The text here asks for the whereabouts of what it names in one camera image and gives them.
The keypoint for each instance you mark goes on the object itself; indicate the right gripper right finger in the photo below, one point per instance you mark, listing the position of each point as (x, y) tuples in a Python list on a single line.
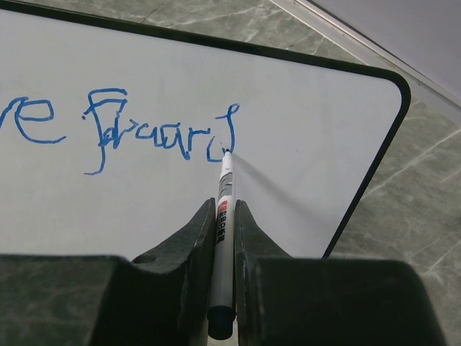
[(282, 300)]

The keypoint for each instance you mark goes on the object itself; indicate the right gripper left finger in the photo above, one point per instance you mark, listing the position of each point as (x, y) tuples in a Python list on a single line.
[(159, 298)]

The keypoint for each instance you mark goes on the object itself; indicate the white marker pen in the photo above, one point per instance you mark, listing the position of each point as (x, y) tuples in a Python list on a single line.
[(221, 306)]

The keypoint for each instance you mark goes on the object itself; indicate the white whiteboard black frame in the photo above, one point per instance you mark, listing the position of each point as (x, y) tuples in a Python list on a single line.
[(113, 132)]

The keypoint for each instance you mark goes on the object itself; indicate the aluminium frame rail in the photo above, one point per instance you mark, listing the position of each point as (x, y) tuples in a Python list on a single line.
[(420, 40)]

